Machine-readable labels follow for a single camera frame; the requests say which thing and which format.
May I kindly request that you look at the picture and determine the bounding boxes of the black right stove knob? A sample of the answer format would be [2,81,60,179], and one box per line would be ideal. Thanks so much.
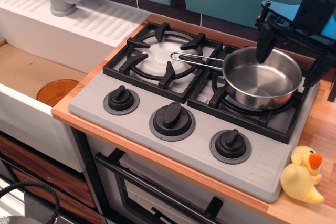
[209,129,252,165]

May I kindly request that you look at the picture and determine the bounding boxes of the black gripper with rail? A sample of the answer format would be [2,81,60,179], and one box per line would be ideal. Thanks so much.
[255,0,335,88]

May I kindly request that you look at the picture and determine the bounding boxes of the black burner grate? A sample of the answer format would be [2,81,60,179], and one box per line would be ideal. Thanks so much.
[103,22,224,103]
[188,45,310,144]

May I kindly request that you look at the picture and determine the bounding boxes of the grey toy stove top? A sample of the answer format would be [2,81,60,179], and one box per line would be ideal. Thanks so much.
[68,67,317,202]

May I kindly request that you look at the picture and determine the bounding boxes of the oven door with black handle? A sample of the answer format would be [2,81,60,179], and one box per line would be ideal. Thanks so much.
[94,149,268,223]

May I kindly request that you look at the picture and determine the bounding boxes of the orange plastic plate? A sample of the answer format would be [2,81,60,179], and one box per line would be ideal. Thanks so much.
[36,79,79,107]

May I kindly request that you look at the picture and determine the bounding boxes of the black stove knob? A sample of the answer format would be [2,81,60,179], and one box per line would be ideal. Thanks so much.
[149,102,196,142]
[209,129,252,165]
[103,85,140,116]

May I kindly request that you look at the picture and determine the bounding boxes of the black left stove knob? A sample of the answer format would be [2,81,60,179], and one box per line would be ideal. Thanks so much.
[103,85,140,116]

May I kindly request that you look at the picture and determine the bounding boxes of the black left burner grate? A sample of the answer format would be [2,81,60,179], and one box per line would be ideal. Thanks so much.
[103,22,224,103]

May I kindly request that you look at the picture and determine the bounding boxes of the wooden drawer front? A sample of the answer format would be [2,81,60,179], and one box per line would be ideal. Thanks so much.
[1,132,103,223]

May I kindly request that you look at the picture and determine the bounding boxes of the stainless steel saucepan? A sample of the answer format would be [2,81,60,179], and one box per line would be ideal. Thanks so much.
[170,47,303,110]

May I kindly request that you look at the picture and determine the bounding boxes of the yellow stuffed duck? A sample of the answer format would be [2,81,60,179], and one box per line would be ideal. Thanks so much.
[280,146,324,205]

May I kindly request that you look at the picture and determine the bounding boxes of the black right burner grate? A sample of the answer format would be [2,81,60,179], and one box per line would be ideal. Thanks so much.
[188,45,310,144]

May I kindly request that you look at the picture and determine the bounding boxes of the white toy sink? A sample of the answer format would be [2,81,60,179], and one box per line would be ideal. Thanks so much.
[1,0,149,172]

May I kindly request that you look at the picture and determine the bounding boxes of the black middle stove knob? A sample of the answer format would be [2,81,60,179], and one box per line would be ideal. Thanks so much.
[149,102,196,142]

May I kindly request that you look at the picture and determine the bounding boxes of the black braided cable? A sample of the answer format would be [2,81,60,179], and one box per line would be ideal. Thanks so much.
[0,181,60,224]

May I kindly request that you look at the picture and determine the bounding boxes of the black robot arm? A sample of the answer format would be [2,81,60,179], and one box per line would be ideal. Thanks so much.
[256,0,335,87]

